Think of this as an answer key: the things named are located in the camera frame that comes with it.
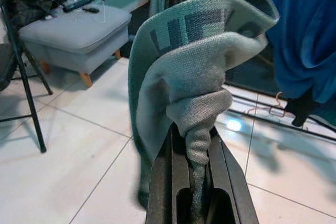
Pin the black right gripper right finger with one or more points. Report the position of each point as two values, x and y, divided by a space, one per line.
236 195

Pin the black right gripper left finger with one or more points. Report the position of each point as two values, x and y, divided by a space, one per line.
162 195

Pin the grey blue towel garment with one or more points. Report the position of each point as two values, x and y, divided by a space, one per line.
189 64

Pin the black folding chair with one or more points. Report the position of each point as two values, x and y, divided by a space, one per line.
31 103

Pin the grey upholstered ottoman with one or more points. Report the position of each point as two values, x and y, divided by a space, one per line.
73 37

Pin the blue shirt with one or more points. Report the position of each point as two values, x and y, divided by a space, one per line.
302 24

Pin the small black remote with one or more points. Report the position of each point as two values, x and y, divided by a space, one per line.
90 9

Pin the black selfie stick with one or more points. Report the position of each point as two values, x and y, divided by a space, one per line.
81 2

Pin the black cloth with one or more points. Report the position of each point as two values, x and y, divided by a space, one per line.
29 6

